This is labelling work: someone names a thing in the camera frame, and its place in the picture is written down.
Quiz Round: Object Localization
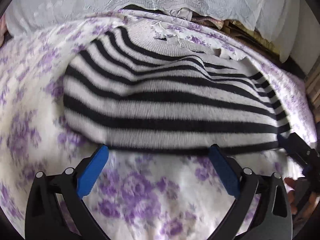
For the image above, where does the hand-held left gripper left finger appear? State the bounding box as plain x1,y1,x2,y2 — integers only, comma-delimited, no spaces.
24,144,110,240

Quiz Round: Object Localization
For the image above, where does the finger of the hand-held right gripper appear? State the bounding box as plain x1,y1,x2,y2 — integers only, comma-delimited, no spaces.
277,132,320,170

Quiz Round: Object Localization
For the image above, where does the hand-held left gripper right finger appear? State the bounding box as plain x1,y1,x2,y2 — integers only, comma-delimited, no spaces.
209,144,293,240

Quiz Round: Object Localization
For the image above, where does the black grey striped sweater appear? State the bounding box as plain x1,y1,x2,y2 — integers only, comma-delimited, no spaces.
62,20,292,155

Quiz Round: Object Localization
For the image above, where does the bundle of pale clothes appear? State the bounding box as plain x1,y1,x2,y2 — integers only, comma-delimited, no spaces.
170,7,225,29

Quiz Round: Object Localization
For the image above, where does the person's right hand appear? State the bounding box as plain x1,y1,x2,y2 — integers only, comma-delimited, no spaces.
285,177,319,215

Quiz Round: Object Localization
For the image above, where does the purple floral bed sheet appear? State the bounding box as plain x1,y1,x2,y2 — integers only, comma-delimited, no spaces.
0,9,318,240

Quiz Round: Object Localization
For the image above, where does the brown woven mat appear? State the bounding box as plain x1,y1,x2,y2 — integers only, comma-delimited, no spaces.
222,20,283,58

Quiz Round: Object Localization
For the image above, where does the white cloth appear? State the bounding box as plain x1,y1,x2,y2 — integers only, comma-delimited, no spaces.
255,0,300,63

